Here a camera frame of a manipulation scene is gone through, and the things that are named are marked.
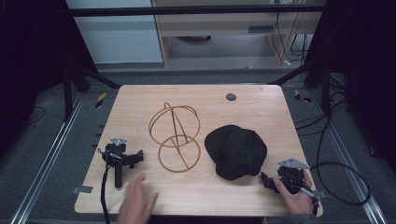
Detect black cap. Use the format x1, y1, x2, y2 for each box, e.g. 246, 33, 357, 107
204, 124, 268, 182

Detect brown wire hat stand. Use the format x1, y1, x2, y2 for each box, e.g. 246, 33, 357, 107
148, 101, 202, 174

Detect thin black floor cable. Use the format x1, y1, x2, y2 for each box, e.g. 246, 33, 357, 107
27, 105, 47, 126

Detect black metal stand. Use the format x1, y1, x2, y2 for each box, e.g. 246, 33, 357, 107
61, 57, 121, 123
268, 57, 333, 119

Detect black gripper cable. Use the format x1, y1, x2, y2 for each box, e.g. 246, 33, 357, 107
309, 118, 372, 207
99, 163, 114, 224

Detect yellow black floor tape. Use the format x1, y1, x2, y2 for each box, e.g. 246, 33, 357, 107
94, 91, 107, 109
293, 89, 313, 104

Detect light wooden desk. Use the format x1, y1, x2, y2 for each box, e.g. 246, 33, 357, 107
150, 0, 327, 68

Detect grey tape strip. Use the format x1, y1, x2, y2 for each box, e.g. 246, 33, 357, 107
71, 185, 94, 195
313, 189, 329, 201

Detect person's left hand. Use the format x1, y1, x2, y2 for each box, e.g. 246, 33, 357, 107
117, 173, 160, 224

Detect black horizontal frame bar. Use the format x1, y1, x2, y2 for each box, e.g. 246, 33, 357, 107
66, 4, 327, 18

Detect person's right hand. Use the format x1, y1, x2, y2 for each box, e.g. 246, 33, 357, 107
273, 170, 315, 216

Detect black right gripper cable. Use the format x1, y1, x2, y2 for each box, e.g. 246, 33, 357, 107
309, 118, 372, 207

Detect black floor cables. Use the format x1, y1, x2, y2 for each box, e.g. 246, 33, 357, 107
293, 73, 351, 138

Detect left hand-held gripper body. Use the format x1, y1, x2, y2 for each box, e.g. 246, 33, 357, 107
101, 136, 133, 189

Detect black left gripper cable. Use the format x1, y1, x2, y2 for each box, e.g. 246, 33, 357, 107
99, 163, 114, 224

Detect cables under wooden desk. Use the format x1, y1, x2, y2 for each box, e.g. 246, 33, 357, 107
271, 11, 310, 67

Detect aluminium floor rail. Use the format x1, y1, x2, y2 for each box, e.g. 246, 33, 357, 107
306, 88, 389, 224
8, 92, 86, 224

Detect dark curtain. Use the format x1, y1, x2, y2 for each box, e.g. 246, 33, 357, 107
0, 0, 98, 158
305, 0, 396, 175

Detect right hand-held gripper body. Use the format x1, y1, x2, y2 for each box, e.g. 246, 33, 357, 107
276, 157, 319, 199

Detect white cabinet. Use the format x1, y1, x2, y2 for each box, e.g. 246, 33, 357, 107
64, 0, 164, 65

